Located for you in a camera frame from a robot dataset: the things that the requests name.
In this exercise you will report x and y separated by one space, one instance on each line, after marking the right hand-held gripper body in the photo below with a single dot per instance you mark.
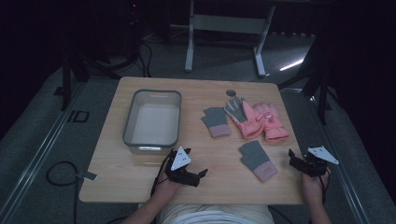
314 166

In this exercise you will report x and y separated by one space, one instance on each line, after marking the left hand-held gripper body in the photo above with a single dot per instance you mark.
180 160

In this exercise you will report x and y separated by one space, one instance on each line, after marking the grey plastic basin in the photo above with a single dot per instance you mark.
154 124

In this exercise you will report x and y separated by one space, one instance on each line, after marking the pink ski glove grey palm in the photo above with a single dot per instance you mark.
246 119

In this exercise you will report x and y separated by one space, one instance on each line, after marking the person's right hand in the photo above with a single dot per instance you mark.
313 188

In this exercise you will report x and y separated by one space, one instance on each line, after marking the person's left hand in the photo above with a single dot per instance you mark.
165 188

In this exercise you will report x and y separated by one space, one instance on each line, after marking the person's white shirt torso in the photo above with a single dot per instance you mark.
214 216

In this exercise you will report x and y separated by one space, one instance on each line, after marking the black metal stand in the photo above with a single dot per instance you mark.
323 93
66 84

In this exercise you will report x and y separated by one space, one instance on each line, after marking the dark round table grommet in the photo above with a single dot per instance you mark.
231 92

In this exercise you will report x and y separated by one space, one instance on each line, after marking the grey tape piece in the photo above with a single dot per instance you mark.
89 176

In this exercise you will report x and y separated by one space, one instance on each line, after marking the dark equipment tower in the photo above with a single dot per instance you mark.
134 28

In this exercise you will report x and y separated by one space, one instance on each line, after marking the metal floor rail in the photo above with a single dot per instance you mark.
40 149
339 174

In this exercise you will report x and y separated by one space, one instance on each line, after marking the white metal desk frame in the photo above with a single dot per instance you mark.
227 24

